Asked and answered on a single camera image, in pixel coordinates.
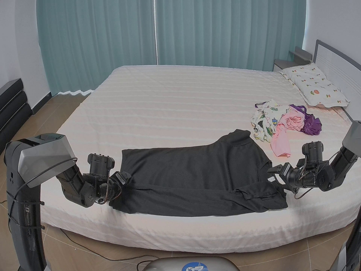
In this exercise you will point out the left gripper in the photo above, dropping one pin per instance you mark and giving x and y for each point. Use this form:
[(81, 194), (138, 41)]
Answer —
[(120, 182)]

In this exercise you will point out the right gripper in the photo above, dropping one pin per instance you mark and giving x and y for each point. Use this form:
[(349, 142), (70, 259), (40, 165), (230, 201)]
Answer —
[(290, 178)]

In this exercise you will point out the black T-shirt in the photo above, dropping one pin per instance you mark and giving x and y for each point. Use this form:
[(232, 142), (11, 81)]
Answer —
[(197, 174)]

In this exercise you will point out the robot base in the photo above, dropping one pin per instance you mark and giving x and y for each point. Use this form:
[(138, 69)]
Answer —
[(191, 264)]

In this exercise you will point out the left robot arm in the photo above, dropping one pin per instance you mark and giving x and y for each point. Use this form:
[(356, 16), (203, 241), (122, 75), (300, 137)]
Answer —
[(42, 157)]

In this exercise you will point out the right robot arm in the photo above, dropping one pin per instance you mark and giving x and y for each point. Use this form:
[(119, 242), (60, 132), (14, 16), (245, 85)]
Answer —
[(338, 171)]

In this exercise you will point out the pink garment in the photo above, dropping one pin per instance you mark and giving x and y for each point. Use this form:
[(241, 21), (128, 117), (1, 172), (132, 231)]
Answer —
[(280, 142)]

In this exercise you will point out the purple garment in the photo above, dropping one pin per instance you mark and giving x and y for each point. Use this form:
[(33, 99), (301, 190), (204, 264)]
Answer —
[(311, 124)]

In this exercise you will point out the white printed garment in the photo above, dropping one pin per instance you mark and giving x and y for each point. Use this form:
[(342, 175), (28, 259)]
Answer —
[(265, 120)]

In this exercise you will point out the white printed pillow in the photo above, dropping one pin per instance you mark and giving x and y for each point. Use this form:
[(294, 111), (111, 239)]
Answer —
[(313, 85)]

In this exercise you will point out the bed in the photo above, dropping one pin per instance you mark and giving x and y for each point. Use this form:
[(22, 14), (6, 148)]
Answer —
[(180, 100)]

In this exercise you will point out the grey bedside table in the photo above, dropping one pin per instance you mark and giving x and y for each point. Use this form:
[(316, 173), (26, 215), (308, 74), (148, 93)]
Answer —
[(299, 54)]

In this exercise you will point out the black chest of drawers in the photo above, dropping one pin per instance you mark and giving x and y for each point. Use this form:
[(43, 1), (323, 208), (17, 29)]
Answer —
[(14, 109)]

